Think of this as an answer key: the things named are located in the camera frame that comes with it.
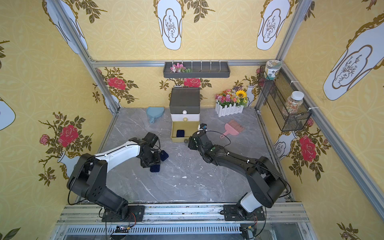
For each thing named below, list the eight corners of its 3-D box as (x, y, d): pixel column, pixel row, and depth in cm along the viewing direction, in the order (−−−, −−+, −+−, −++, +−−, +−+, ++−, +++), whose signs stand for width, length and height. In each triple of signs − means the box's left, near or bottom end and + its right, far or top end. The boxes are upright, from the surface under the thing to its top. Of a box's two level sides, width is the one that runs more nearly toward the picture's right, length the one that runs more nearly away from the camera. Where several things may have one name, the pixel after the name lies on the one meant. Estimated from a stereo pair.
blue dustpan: (144, 123, 115) (143, 120, 112) (148, 109, 124) (147, 107, 122) (162, 123, 115) (161, 120, 112) (164, 109, 124) (164, 107, 122)
